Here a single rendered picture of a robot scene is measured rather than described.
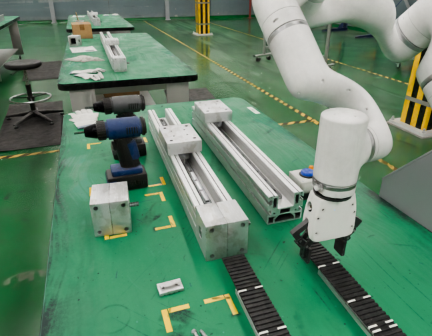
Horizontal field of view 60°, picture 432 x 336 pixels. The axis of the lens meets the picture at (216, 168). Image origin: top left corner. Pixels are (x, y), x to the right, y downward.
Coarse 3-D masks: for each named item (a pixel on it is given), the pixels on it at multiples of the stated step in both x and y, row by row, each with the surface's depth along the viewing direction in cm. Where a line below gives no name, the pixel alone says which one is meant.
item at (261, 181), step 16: (192, 112) 162; (208, 128) 140; (224, 128) 145; (208, 144) 143; (224, 144) 124; (240, 144) 130; (224, 160) 126; (240, 160) 113; (256, 160) 118; (240, 176) 112; (256, 176) 103; (272, 176) 107; (256, 192) 101; (272, 192) 96; (288, 192) 99; (256, 208) 103; (272, 208) 95; (288, 208) 98
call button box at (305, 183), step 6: (294, 174) 110; (300, 174) 109; (294, 180) 109; (300, 180) 107; (306, 180) 107; (300, 186) 106; (306, 186) 106; (312, 186) 107; (306, 192) 107; (306, 198) 108
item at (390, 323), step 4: (388, 320) 66; (392, 320) 66; (376, 324) 65; (380, 324) 65; (384, 324) 65; (388, 324) 65; (392, 324) 65; (396, 324) 65; (368, 328) 64; (372, 328) 64; (376, 328) 64; (380, 328) 64; (384, 328) 64; (388, 328) 64; (392, 328) 64; (396, 328) 64; (372, 332) 64; (376, 332) 63; (380, 332) 64; (384, 332) 64
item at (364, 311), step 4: (372, 304) 69; (376, 304) 69; (356, 308) 68; (360, 308) 68; (364, 308) 68; (368, 308) 68; (372, 308) 68; (376, 308) 68; (380, 308) 68; (356, 312) 68; (360, 312) 67; (364, 312) 67; (368, 312) 67; (372, 312) 67; (376, 312) 68; (360, 316) 67
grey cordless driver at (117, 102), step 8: (120, 96) 127; (128, 96) 127; (136, 96) 128; (96, 104) 125; (104, 104) 124; (112, 104) 125; (120, 104) 125; (128, 104) 126; (136, 104) 127; (144, 104) 129; (104, 112) 127; (112, 112) 127; (120, 112) 127; (128, 112) 129; (144, 144) 134; (112, 152) 131; (144, 152) 135
